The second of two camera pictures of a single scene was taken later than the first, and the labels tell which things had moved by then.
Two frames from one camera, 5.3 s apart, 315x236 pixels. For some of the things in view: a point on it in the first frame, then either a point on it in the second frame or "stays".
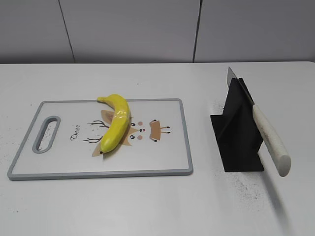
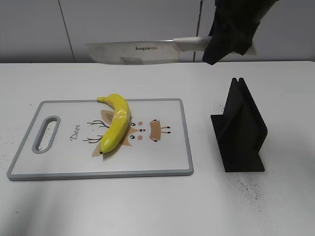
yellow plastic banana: x=119 y=125 stays
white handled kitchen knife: x=279 y=155 → x=229 y=40
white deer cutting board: x=156 y=142 stays
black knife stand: x=236 y=131 stays
